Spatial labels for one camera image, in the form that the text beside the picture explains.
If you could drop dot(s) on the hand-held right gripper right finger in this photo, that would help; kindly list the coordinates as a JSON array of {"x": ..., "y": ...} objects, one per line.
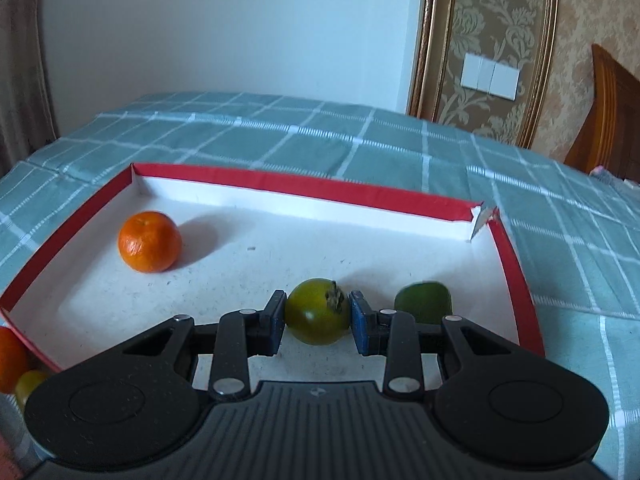
[{"x": 360, "y": 326}]

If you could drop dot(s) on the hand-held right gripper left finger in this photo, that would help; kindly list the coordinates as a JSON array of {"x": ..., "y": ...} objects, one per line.
[{"x": 275, "y": 323}]

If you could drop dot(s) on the green persimmon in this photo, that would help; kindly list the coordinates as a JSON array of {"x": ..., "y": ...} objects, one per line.
[{"x": 317, "y": 319}]

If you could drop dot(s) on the shallow red cardboard box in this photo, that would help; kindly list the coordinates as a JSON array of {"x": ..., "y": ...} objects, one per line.
[{"x": 150, "y": 305}]

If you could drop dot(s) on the small yellow-green fruit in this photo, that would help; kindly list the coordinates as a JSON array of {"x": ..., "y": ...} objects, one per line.
[{"x": 31, "y": 384}]

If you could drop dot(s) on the orange mandarin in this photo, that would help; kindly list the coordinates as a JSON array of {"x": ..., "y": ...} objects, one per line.
[
  {"x": 11, "y": 360},
  {"x": 150, "y": 241}
]

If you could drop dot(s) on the dark green fruit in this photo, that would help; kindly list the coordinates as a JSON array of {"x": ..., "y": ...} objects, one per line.
[{"x": 424, "y": 302}]

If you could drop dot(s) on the beige curtain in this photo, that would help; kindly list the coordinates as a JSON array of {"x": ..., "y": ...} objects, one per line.
[{"x": 22, "y": 60}]

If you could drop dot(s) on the white wall switch panel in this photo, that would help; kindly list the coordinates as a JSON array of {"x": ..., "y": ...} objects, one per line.
[{"x": 491, "y": 76}]

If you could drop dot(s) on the gold wall panel frame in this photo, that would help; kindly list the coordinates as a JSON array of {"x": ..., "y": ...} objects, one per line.
[{"x": 440, "y": 40}]

